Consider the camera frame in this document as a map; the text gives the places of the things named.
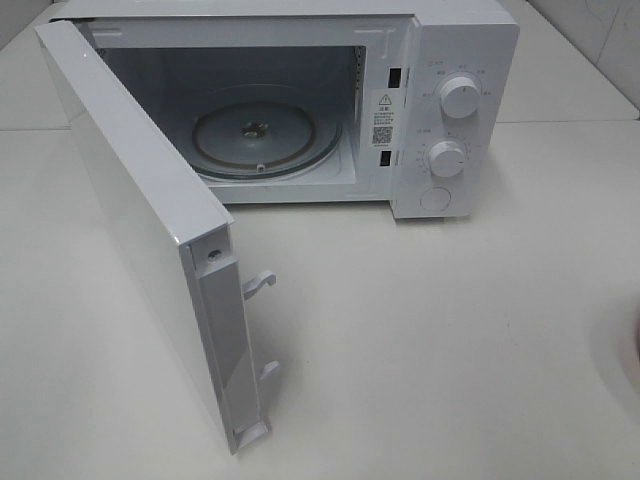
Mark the glass microwave turntable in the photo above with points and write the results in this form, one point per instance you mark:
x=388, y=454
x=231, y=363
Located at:
x=261, y=139

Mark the pink speckled plate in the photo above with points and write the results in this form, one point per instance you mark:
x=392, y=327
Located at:
x=629, y=340

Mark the round white door button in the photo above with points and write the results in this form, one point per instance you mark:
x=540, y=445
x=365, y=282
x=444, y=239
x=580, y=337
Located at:
x=435, y=199

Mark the white microwave oven body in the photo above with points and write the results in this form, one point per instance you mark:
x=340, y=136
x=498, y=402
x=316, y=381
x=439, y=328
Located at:
x=180, y=60

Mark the white microwave door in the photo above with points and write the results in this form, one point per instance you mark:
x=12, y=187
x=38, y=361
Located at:
x=173, y=231

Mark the warning sticker with QR code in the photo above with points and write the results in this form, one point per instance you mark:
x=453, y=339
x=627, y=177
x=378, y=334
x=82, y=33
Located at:
x=383, y=117

